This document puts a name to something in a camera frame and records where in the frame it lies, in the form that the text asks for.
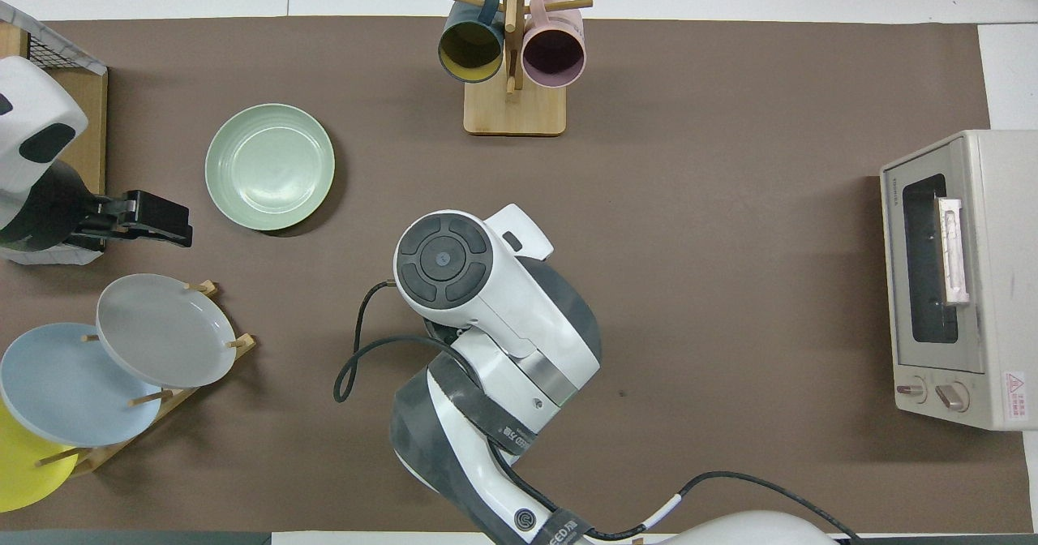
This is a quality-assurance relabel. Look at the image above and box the yellow plate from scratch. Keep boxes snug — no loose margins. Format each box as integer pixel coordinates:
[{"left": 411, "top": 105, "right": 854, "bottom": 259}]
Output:
[{"left": 0, "top": 399, "right": 79, "bottom": 513}]

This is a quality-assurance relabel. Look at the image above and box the grey plate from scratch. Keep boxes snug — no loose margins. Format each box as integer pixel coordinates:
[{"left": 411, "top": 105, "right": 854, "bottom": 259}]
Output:
[{"left": 96, "top": 273, "right": 238, "bottom": 389}]

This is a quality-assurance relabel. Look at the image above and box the black wire basket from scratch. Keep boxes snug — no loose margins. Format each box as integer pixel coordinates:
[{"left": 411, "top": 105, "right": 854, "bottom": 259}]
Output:
[{"left": 24, "top": 28, "right": 108, "bottom": 75}]

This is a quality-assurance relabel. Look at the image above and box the wooden mug tree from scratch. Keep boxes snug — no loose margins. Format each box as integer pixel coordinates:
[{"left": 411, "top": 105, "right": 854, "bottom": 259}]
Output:
[{"left": 435, "top": 0, "right": 594, "bottom": 137}]

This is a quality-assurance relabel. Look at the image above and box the dark teal mug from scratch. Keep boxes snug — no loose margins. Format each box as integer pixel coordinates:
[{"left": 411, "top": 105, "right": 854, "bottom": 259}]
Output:
[{"left": 438, "top": 0, "right": 506, "bottom": 84}]

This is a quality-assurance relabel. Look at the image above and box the brown table mat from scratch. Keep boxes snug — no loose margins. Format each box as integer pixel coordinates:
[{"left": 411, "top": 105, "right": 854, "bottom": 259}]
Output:
[{"left": 0, "top": 16, "right": 1032, "bottom": 534}]

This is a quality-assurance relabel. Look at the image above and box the wooden plate rack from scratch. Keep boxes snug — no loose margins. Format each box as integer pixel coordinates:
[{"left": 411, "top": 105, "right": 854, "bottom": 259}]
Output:
[{"left": 36, "top": 280, "right": 257, "bottom": 477}]

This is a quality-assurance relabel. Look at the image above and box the light blue plate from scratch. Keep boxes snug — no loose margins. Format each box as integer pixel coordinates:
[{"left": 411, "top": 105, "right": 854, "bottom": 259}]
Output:
[{"left": 0, "top": 322, "right": 163, "bottom": 448}]

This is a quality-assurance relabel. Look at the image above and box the beige toaster oven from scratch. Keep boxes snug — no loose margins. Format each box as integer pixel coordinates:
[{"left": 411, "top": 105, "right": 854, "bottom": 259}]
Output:
[{"left": 880, "top": 129, "right": 1038, "bottom": 431}]

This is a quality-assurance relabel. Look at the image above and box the light green plate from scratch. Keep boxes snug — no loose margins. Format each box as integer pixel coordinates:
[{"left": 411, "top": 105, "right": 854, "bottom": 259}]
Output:
[{"left": 204, "top": 103, "right": 336, "bottom": 232}]

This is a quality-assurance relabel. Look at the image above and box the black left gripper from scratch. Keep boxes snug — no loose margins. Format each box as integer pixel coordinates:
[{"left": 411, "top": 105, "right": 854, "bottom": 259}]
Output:
[{"left": 65, "top": 191, "right": 194, "bottom": 251}]

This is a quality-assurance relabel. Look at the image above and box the white patterned cloth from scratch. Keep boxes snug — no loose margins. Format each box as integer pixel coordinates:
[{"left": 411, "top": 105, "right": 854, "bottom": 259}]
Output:
[
  {"left": 0, "top": 245, "right": 105, "bottom": 266},
  {"left": 0, "top": 0, "right": 109, "bottom": 75}
]

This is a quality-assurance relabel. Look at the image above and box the pink mug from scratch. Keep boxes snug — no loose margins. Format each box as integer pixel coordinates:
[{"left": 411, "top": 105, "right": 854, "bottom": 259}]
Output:
[{"left": 521, "top": 0, "right": 586, "bottom": 89}]

